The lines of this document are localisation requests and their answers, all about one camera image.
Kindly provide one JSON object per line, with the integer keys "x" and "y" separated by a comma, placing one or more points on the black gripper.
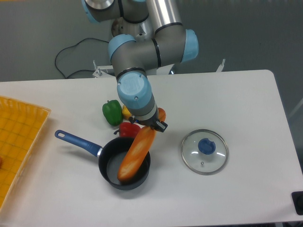
{"x": 155, "y": 123}

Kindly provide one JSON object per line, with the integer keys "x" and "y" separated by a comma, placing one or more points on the long orange bread loaf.
{"x": 136, "y": 154}

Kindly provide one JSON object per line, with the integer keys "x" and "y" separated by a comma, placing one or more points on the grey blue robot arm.
{"x": 132, "y": 56}

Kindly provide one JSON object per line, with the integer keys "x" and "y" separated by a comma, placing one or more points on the red bell pepper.
{"x": 127, "y": 129}

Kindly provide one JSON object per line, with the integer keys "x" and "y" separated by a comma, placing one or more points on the yellow bell pepper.
{"x": 125, "y": 112}

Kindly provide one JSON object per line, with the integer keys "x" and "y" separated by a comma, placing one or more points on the green bell pepper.
{"x": 112, "y": 112}

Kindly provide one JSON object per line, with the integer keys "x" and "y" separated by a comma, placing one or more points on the glass lid blue knob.
{"x": 204, "y": 152}

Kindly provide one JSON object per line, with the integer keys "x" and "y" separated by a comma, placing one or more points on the yellow woven basket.
{"x": 21, "y": 124}

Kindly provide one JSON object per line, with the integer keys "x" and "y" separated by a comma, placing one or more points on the black device table corner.
{"x": 298, "y": 201}

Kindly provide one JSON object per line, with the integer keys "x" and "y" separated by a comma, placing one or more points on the dark pot blue handle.
{"x": 110, "y": 158}

